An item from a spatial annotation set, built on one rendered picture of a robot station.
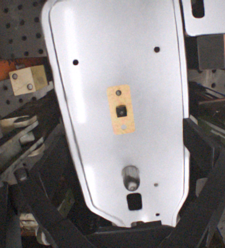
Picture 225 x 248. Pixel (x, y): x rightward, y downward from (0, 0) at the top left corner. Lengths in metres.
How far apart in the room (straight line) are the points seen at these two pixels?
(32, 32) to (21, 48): 0.06
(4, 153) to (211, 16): 0.36
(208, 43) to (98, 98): 0.21
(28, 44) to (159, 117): 0.48
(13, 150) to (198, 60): 0.32
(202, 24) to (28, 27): 0.51
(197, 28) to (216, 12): 0.04
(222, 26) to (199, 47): 0.05
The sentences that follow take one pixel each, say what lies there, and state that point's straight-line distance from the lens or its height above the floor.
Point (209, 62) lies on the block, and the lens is 0.37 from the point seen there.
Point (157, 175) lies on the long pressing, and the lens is 0.39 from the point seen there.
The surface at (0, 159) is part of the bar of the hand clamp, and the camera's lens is 0.26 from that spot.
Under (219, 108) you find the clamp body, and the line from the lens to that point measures 0.40.
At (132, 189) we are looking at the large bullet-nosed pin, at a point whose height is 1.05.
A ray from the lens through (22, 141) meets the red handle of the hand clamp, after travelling 0.30.
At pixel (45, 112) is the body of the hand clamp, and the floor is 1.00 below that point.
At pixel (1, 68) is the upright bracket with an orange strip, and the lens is 0.29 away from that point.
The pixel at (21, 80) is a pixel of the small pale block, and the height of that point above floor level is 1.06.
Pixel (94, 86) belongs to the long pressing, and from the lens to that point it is 0.32.
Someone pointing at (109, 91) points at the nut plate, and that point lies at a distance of 0.32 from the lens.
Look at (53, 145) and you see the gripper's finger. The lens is 0.19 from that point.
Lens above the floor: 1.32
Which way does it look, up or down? 70 degrees down
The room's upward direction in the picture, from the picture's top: 177 degrees counter-clockwise
